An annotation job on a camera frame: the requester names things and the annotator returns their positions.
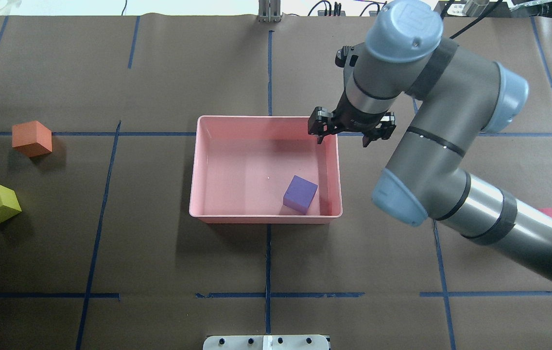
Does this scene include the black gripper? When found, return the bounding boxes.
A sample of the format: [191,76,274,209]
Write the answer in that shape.
[308,107,396,148]

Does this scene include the purple foam block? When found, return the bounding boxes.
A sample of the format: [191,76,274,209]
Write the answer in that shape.
[283,175,318,215]

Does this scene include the orange foam block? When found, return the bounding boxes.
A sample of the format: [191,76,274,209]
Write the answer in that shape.
[12,121,52,158]

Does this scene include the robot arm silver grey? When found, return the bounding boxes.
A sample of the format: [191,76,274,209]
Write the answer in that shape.
[308,0,552,281]

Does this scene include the pink plastic bin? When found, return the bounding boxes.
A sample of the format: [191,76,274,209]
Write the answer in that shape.
[189,115,343,224]

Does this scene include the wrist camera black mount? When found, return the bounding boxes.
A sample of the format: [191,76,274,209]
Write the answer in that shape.
[334,44,361,69]

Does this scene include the aluminium frame post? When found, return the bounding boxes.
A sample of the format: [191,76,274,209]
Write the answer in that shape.
[257,0,282,23]

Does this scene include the white pedestal post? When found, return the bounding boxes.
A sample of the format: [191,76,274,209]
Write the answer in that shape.
[202,334,331,350]

